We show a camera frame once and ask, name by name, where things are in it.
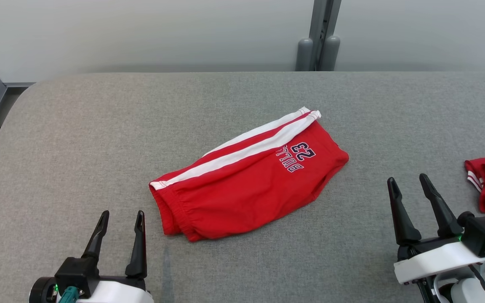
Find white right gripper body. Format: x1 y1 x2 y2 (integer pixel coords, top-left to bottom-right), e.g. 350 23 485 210
394 235 485 285

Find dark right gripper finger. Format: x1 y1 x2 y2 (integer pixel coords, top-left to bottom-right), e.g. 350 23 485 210
419 173 464 238
386 176 422 246

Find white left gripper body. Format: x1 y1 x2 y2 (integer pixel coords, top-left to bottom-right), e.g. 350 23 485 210
56 275 155 303

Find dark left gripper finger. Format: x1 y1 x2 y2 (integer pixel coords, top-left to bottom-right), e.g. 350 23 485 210
81 210 110 260
125 210 148 279

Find red shorts with white stripes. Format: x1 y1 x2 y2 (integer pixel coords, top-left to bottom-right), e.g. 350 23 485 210
149 106 350 243

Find black round left gripper motor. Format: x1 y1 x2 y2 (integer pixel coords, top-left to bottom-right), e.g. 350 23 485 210
29 276 59 303

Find black left cable teal plug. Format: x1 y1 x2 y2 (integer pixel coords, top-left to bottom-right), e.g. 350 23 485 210
56 286 80 303

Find grey partition post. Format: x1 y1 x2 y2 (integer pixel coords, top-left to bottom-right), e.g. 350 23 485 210
295 0 343 72

